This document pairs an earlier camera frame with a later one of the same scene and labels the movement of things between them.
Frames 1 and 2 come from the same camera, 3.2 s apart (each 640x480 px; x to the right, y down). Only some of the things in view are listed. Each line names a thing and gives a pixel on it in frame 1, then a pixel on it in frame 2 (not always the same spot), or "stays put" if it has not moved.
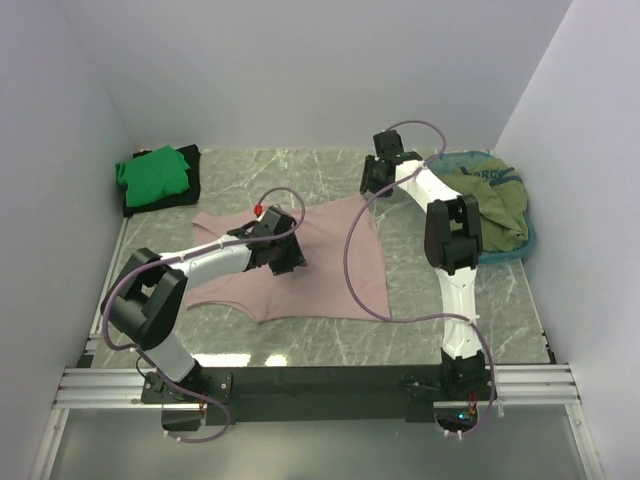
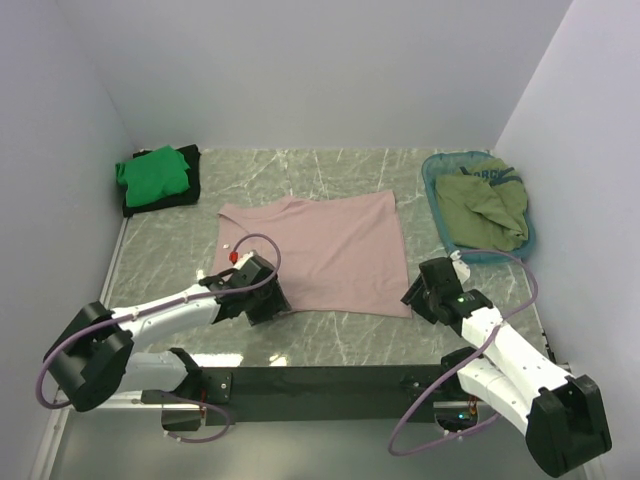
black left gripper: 293,258 → 276,301
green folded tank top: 153,175 stays put
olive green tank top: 502,202 stays put
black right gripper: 366,184 → 413,296
